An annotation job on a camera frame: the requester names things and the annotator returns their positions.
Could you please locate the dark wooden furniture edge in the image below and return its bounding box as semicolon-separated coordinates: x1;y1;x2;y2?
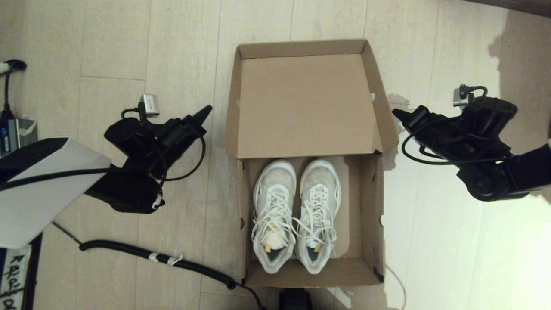
463;0;551;18

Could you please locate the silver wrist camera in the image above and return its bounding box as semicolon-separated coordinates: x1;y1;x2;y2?
453;85;476;107
139;93;160;117

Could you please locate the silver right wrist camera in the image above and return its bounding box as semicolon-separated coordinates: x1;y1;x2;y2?
453;85;476;107

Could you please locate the white mesh lace-up sneaker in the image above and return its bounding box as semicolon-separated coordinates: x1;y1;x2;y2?
293;159;342;275
252;159;297;274

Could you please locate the black coiled cable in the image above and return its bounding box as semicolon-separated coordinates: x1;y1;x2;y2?
52;222;265;310

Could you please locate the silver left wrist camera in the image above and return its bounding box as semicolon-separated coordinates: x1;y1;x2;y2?
139;93;160;117

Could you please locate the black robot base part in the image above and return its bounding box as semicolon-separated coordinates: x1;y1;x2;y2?
279;288;313;310

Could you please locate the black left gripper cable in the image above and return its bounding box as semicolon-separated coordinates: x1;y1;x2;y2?
151;129;206;181

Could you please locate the brown cardboard shoe box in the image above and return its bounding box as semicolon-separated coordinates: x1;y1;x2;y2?
225;39;400;288

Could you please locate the grey power supply unit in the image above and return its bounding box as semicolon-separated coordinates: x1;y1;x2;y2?
0;118;38;158

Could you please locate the black plug cable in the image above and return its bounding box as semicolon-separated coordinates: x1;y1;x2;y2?
0;59;27;120

